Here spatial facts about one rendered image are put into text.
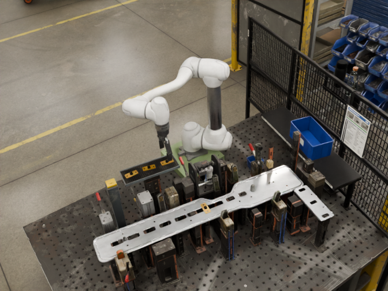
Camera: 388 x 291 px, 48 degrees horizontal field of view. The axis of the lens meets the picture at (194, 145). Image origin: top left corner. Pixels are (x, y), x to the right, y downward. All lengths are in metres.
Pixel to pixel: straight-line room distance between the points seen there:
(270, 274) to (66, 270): 1.29
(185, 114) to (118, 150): 0.95
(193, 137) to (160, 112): 0.81
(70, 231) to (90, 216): 0.18
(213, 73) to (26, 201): 2.45
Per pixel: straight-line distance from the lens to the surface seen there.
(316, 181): 2.87
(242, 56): 5.75
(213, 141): 3.22
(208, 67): 2.90
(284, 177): 2.94
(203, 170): 2.75
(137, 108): 2.56
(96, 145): 4.92
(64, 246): 3.12
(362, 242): 3.08
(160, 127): 2.58
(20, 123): 5.59
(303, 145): 3.07
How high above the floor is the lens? 3.06
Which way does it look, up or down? 41 degrees down
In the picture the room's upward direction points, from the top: 4 degrees counter-clockwise
